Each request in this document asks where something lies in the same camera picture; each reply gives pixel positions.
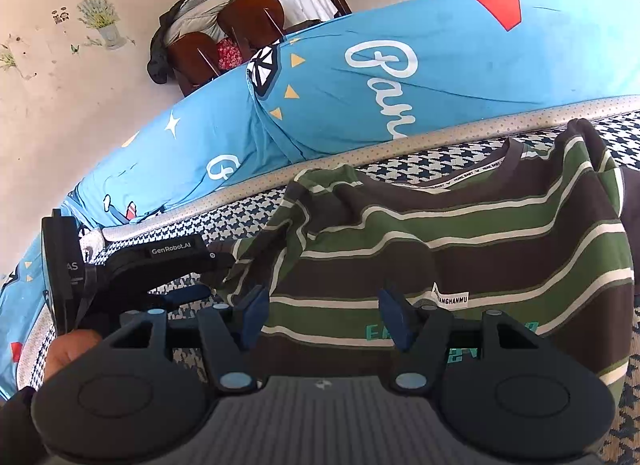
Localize person's left hand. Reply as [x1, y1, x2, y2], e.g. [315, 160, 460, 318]
[44, 330, 103, 383]

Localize pile of clothes on chair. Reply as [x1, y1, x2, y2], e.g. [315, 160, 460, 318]
[146, 0, 241, 85]

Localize white cloth dining table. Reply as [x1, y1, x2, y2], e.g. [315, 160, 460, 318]
[277, 0, 338, 23]

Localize lavender pot wall sticker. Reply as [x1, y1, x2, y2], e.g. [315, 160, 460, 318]
[77, 0, 123, 50]

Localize green brown striped t-shirt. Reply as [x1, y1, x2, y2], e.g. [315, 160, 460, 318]
[220, 118, 640, 411]

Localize red patterned cloth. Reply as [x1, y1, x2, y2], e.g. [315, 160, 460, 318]
[216, 38, 243, 70]

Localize houndstooth seat mat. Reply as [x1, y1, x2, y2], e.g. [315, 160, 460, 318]
[15, 95, 640, 465]

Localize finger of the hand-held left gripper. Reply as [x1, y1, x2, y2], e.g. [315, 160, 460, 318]
[150, 282, 213, 308]

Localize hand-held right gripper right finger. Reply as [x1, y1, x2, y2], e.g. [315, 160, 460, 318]
[378, 285, 542, 393]

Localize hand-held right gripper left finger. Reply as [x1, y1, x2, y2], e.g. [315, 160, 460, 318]
[107, 285, 271, 393]

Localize blue printed sofa cover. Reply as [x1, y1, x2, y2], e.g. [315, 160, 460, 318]
[0, 0, 640, 401]

